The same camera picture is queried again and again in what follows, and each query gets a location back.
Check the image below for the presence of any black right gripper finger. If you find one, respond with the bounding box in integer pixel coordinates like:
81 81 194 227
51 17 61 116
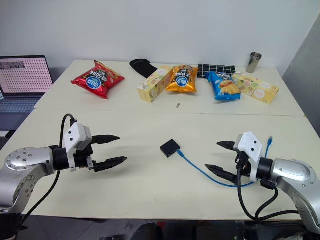
216 140 237 152
204 163 239 187

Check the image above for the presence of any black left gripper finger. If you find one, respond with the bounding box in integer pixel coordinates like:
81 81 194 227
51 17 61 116
90 134 121 146
93 156 129 174

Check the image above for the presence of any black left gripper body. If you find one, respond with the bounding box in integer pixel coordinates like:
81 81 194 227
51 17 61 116
73 144 98 174

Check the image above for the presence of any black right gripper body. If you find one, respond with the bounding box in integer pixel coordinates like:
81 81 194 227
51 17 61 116
233 149 252 179

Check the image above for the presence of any small black box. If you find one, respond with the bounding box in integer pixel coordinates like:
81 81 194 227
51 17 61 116
159 138 181 159

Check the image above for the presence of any blue chip bag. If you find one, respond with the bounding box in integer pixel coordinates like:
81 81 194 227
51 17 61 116
204 71 242 101

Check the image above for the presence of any red chip bag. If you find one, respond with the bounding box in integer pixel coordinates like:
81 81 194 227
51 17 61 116
70 60 126 100

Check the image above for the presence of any yellow printed carton box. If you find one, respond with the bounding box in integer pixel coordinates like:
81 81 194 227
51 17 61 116
232 72 280 105
136 65 174 104

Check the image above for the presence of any black white checked cloth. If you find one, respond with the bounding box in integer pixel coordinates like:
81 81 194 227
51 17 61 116
196 63 237 79

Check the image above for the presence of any orange chip bag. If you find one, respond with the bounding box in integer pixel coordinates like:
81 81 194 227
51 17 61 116
165 64 199 94

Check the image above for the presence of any dark rounded shape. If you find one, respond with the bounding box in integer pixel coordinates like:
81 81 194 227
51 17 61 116
136 221 165 240

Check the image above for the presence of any black fabric pouch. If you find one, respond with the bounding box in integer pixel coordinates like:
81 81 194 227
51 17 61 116
129 58 158 79

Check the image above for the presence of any stainless steel cup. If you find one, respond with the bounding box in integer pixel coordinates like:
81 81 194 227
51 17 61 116
245 52 263 74

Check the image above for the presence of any open laptop computer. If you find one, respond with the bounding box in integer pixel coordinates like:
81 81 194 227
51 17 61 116
0 55 55 132

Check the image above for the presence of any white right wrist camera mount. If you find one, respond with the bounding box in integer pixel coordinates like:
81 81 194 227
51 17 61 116
235 131 264 183

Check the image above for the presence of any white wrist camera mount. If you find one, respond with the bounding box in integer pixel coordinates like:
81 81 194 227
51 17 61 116
235 131 264 183
62 122 92 173

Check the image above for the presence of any blue cable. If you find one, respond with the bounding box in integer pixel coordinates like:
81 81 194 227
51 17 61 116
176 135 274 188

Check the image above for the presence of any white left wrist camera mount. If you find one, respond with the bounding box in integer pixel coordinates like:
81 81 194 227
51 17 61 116
62 122 92 173

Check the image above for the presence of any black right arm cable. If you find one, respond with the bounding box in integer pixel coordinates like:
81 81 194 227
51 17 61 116
234 159 301 222

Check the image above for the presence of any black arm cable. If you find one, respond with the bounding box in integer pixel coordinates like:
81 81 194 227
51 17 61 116
234 159 301 222
21 113 77 222

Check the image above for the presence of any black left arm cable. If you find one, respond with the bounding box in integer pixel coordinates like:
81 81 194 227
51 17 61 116
21 113 77 222

